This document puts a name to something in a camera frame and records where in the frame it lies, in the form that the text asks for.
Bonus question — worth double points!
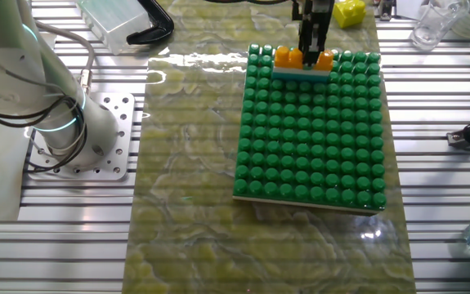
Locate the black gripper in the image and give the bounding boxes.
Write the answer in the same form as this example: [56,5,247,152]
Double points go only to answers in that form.
[291,0,336,69]

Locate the clear glass cup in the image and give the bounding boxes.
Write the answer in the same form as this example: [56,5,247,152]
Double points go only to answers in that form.
[409,0,470,51]

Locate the white four-stud brick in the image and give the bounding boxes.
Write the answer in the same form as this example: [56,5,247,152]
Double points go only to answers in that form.
[272,66,332,78]

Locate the green marble pattern mat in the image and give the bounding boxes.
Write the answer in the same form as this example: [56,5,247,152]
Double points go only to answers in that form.
[122,0,418,294]

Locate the black C-clamp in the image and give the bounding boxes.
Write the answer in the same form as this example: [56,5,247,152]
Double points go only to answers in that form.
[126,0,175,46]

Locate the aluminium arm base plate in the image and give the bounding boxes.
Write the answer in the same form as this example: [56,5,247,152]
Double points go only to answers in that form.
[25,91,136,181]

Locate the teal four-stud brick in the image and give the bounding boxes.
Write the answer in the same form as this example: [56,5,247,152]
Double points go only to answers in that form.
[272,73,331,84]

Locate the amber four-stud brick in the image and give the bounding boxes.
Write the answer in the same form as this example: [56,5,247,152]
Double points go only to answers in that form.
[274,45,335,73]

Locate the green studded baseplate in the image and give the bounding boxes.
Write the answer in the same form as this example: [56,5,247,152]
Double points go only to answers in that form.
[232,42,387,216]

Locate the gray arm power cable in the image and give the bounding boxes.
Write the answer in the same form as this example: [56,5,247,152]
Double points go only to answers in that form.
[36,20,96,96]

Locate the lime yellow square brick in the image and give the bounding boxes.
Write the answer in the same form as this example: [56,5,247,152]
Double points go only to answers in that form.
[332,0,367,29]

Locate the translucent plastic box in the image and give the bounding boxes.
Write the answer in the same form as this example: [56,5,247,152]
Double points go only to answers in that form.
[74,0,152,56]

